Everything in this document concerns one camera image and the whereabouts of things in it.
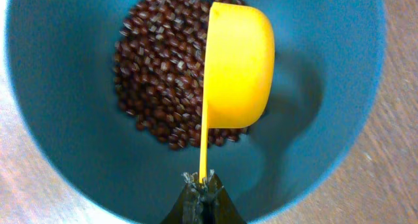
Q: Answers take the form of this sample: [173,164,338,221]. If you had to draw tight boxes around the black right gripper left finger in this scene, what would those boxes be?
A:
[161,172,203,224]

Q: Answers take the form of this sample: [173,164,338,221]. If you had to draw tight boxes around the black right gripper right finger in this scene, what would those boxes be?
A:
[201,170,247,224]

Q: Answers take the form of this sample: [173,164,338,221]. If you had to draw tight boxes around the yellow plastic scoop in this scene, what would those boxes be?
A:
[199,2,275,182]

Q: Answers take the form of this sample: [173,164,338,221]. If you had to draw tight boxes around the red beans in bowl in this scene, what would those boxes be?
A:
[113,0,245,150]

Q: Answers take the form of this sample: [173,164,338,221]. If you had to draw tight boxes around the blue plastic bowl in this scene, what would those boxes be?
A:
[3,0,385,223]

